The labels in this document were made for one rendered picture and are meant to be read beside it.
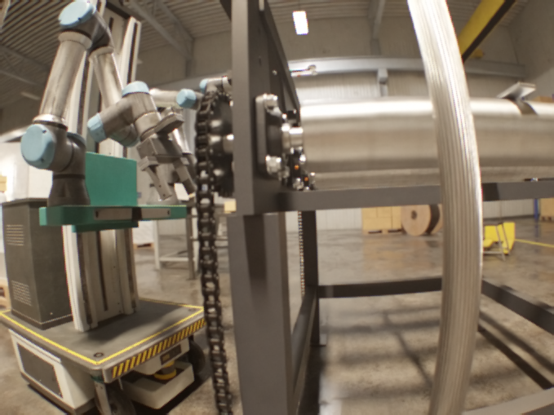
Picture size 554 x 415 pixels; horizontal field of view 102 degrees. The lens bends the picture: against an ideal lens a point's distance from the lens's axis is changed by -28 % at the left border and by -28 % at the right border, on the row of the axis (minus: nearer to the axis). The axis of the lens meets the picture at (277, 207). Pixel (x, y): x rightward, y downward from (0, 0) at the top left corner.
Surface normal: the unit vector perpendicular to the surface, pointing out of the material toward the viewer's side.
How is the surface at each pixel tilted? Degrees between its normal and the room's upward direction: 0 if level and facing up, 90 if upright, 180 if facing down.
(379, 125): 93
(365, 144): 121
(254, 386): 90
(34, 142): 97
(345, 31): 90
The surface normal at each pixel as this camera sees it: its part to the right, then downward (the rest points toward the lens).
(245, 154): -0.17, 0.00
